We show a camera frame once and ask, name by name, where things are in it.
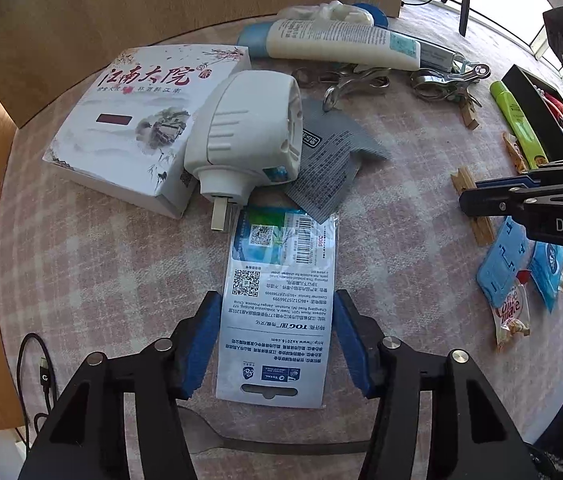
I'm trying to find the blue tissue packet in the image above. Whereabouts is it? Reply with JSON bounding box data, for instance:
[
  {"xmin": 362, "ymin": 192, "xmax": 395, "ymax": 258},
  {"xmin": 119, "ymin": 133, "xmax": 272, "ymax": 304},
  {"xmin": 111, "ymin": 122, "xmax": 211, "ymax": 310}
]
[{"xmin": 528, "ymin": 241, "xmax": 563, "ymax": 312}]

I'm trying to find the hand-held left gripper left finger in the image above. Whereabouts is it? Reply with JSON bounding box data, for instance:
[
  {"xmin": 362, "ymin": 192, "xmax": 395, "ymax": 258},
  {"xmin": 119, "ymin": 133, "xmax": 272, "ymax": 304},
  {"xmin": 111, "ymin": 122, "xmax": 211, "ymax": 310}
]
[{"xmin": 18, "ymin": 290, "xmax": 223, "ymax": 480}]

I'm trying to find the steel bulldog clip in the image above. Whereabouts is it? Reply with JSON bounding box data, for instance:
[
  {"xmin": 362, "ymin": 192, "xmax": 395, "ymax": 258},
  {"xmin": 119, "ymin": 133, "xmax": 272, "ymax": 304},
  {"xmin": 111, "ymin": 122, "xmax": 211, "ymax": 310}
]
[
  {"xmin": 409, "ymin": 61, "xmax": 492, "ymax": 104},
  {"xmin": 322, "ymin": 64, "xmax": 393, "ymax": 112}
]

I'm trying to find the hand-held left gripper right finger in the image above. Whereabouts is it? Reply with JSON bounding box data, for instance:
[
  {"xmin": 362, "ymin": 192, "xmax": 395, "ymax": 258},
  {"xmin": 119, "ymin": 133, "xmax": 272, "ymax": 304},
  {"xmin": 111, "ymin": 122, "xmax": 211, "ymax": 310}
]
[{"xmin": 334, "ymin": 289, "xmax": 546, "ymax": 480}]

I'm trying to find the upright wooden board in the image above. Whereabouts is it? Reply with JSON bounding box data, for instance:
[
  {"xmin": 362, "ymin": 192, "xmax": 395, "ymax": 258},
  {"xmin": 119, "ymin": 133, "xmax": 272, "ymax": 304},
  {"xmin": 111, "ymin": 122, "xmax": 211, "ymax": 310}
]
[{"xmin": 0, "ymin": 0, "xmax": 407, "ymax": 131}]

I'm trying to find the blue plastic phone stand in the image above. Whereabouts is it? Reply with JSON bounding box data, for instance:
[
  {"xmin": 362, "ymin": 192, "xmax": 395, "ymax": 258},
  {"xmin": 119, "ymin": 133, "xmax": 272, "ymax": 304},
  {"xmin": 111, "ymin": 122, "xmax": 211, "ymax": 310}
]
[{"xmin": 475, "ymin": 216, "xmax": 531, "ymax": 304}]

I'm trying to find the grey sachet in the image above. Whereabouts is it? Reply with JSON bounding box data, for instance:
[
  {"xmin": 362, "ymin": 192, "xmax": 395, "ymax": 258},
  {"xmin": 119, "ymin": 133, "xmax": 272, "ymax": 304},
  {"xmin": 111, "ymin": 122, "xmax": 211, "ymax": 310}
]
[{"xmin": 283, "ymin": 97, "xmax": 393, "ymax": 227}]

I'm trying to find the black usb cable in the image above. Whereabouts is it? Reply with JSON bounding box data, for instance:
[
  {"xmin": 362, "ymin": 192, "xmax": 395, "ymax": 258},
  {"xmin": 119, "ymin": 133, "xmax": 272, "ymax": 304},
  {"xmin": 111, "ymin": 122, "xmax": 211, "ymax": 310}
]
[{"xmin": 14, "ymin": 334, "xmax": 58, "ymax": 450}]

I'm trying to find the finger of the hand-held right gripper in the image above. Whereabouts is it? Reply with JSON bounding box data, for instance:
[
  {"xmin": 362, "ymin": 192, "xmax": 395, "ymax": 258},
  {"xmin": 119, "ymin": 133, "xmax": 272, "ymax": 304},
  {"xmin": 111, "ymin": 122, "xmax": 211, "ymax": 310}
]
[
  {"xmin": 458, "ymin": 180, "xmax": 563, "ymax": 217},
  {"xmin": 475, "ymin": 154, "xmax": 563, "ymax": 190}
]

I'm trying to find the clear bag of cotton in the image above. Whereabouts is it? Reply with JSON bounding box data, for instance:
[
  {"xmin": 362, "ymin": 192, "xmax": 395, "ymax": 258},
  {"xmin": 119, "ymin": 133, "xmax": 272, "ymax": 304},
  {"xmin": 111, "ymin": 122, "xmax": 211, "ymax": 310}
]
[{"xmin": 276, "ymin": 0, "xmax": 378, "ymax": 27}]

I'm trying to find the blue round case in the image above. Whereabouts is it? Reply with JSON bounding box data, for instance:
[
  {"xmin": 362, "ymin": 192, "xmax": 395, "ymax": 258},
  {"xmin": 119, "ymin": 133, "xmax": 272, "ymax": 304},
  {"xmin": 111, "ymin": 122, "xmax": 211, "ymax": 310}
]
[{"xmin": 351, "ymin": 3, "xmax": 390, "ymax": 29}]

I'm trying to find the white ink-painting box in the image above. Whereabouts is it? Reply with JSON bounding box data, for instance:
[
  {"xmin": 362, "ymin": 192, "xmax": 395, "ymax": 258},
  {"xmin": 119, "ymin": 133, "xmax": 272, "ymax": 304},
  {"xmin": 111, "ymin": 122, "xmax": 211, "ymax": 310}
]
[{"xmin": 42, "ymin": 44, "xmax": 253, "ymax": 219}]

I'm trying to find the wooden clothespin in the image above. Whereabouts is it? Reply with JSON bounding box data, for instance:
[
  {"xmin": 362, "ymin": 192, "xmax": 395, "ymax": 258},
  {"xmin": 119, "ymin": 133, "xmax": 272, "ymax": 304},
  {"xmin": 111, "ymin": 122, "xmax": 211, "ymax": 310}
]
[
  {"xmin": 454, "ymin": 94, "xmax": 483, "ymax": 132},
  {"xmin": 450, "ymin": 166, "xmax": 497, "ymax": 247}
]

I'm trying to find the white travel plug adapter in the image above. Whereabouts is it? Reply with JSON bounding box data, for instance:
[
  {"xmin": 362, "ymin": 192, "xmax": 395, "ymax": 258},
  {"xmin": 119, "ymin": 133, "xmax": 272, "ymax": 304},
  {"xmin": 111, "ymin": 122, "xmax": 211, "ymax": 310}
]
[{"xmin": 183, "ymin": 70, "xmax": 304, "ymax": 233}]

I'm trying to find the pink checked desktop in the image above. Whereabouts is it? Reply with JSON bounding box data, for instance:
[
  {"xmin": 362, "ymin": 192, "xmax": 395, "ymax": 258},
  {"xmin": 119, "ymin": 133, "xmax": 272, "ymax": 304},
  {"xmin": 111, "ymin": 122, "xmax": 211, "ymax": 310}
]
[{"xmin": 0, "ymin": 7, "xmax": 563, "ymax": 461}]

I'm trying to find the white blue printed packet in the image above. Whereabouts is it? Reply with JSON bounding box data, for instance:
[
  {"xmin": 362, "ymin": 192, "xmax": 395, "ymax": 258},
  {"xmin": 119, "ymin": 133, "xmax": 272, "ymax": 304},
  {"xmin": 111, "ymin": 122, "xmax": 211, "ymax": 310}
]
[{"xmin": 214, "ymin": 206, "xmax": 339, "ymax": 409}]

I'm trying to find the coffee creamer sachet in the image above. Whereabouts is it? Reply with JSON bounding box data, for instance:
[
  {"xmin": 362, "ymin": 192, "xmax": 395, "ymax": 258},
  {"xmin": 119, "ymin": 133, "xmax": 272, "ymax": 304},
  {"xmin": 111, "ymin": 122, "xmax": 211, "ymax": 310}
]
[{"xmin": 494, "ymin": 280, "xmax": 533, "ymax": 352}]

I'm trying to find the green tube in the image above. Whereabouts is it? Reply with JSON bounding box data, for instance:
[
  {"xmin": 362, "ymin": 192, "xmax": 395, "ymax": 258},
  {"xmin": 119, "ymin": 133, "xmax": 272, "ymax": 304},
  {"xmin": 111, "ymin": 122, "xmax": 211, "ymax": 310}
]
[{"xmin": 489, "ymin": 80, "xmax": 549, "ymax": 171}]

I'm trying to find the white blue lotion tube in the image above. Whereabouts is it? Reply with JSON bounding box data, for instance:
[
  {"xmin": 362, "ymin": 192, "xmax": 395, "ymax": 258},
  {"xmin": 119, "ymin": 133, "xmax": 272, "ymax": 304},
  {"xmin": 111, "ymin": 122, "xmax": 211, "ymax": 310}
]
[{"xmin": 236, "ymin": 18, "xmax": 422, "ymax": 72}]

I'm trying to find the orange snack sachet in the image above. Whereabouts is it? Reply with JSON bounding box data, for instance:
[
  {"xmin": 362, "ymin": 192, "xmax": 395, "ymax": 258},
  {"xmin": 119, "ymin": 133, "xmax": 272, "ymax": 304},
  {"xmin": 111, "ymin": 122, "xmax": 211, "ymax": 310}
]
[{"xmin": 501, "ymin": 131, "xmax": 526, "ymax": 172}]

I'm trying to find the black drawer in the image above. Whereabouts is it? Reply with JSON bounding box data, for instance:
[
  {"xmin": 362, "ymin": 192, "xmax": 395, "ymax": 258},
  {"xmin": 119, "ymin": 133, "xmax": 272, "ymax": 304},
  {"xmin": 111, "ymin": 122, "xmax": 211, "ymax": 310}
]
[{"xmin": 500, "ymin": 63, "xmax": 563, "ymax": 162}]

